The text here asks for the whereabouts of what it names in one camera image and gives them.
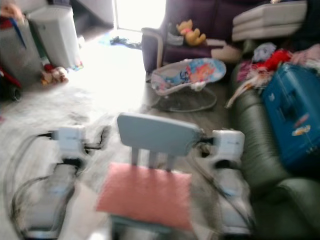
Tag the white air purifier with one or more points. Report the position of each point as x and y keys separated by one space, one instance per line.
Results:
x=57 y=37

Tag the colourful baby bouncer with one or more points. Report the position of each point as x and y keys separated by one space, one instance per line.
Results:
x=187 y=75

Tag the dark green sofa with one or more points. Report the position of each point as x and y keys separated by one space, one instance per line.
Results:
x=255 y=135

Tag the blue hard suitcase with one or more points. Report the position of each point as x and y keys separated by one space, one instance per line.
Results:
x=292 y=110

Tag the translucent storage box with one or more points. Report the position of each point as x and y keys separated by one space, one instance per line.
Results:
x=20 y=55

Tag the purple armchair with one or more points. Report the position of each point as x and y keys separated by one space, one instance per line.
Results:
x=215 y=20

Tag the beige folded cushion stack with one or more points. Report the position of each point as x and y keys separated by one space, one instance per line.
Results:
x=270 y=22

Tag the pink fluffy pillow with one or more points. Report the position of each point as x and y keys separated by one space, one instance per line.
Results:
x=145 y=197

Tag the small beige plush toy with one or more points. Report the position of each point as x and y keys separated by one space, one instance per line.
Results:
x=55 y=74

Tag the grey child chair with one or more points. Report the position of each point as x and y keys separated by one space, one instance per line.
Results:
x=157 y=134

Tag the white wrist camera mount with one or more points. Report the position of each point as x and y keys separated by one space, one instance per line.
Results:
x=227 y=146
x=71 y=140

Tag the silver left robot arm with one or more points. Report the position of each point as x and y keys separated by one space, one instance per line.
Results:
x=52 y=200

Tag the red clothing pile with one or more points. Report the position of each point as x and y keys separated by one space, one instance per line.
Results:
x=275 y=59

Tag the yellow bear plush toy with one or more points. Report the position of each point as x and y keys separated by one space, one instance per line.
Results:
x=191 y=33

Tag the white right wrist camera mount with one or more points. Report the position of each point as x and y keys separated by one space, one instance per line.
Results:
x=227 y=146

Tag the grey white shaggy rug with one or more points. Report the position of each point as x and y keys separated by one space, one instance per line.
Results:
x=35 y=115

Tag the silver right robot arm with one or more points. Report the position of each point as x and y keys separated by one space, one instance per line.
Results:
x=235 y=200

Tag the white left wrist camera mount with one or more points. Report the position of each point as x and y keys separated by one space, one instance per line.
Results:
x=71 y=140

